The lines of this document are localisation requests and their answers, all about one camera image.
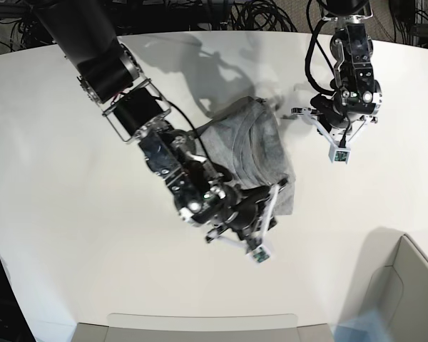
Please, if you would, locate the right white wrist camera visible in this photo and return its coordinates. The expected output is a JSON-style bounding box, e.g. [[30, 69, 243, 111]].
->
[[205, 178, 288, 264]]

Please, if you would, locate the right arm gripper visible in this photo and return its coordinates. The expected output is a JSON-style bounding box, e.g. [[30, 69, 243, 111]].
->
[[235, 185, 278, 242]]

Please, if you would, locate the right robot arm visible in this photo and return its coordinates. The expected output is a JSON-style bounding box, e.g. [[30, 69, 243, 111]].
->
[[30, 1, 281, 248]]

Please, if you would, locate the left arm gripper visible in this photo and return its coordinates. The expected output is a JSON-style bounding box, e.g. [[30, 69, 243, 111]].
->
[[310, 94, 337, 133]]

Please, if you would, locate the coiled black cable bundle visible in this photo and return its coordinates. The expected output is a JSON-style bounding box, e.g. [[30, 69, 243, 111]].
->
[[206, 0, 300, 33]]

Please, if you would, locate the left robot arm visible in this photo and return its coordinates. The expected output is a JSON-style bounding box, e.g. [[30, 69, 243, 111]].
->
[[305, 1, 382, 140]]

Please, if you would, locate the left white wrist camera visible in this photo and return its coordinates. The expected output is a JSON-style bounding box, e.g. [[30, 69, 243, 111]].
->
[[290, 108, 377, 164]]

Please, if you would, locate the beige chair right side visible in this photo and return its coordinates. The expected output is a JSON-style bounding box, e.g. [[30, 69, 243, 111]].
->
[[362, 235, 428, 341]]

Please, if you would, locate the grey T-shirt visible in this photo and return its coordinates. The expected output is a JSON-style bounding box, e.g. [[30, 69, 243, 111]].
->
[[197, 97, 296, 216]]

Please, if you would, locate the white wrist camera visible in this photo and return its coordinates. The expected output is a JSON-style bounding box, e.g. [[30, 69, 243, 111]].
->
[[205, 178, 288, 264], [290, 108, 377, 164]]

